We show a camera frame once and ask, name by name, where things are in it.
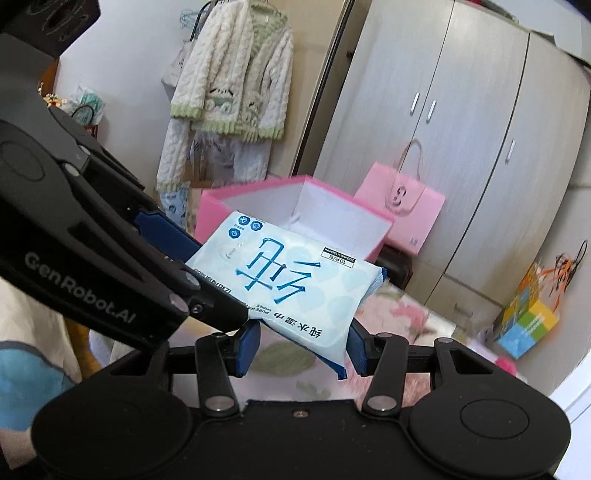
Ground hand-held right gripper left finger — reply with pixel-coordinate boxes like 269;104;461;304
152;320;262;413

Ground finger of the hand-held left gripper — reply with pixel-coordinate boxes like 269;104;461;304
69;159;250;331
48;107;204;260

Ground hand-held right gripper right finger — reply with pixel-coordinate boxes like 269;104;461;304
346;318;502;415

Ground blue wet wipes pack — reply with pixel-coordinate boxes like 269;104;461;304
185;210;389;381

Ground large pink paper bag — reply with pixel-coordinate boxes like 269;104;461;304
196;174;395;265

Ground floral bed sheet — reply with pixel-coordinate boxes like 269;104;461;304
88;277;513;409

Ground black suitcase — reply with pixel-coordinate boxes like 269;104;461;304
378;247;413;291

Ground white printed cloth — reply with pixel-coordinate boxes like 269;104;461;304
0;277;90;467

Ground white green plastic bag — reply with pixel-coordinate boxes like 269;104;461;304
68;84;108;126

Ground white tote bag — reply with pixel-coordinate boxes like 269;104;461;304
161;39;195;88

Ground colourful gift bag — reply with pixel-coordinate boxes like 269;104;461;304
493;263;561;361

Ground white knit cardigan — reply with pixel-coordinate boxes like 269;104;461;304
168;0;296;141

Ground light wooden panel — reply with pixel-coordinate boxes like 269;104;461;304
277;0;365;182

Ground light wooden wardrobe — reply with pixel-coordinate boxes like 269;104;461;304
314;0;591;335

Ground orange ribbons and black cords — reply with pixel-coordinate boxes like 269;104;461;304
551;244;588;289

